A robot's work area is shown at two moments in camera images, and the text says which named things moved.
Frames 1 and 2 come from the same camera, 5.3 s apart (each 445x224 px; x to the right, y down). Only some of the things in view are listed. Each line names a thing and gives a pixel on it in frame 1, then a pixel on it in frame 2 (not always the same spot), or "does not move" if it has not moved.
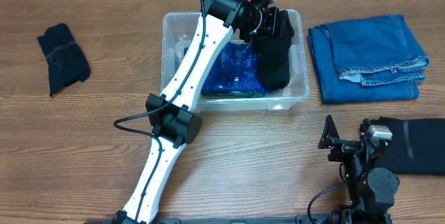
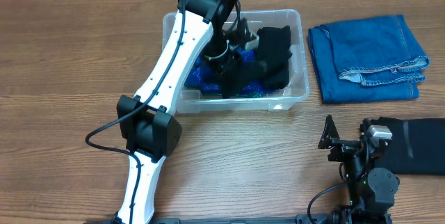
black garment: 417,145 does not move
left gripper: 274,22 to 233,62
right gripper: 330,136 does not move
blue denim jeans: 366,59 does not move
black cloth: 67,65 to 237,76
